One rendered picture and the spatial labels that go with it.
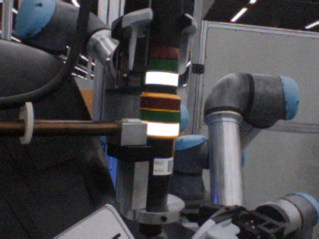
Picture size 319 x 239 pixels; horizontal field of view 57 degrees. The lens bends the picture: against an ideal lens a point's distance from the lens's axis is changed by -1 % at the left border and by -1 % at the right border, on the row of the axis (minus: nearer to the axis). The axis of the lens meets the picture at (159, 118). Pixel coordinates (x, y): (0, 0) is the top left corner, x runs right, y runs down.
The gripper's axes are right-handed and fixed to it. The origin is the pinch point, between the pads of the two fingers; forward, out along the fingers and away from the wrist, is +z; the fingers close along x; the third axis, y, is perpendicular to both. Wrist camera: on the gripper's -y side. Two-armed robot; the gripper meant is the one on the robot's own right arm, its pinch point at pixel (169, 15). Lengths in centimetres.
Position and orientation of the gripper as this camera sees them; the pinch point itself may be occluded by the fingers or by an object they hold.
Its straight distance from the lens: 31.2
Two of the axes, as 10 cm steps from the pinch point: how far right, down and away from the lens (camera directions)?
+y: -0.7, 10.0, 0.5
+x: -9.6, -0.5, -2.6
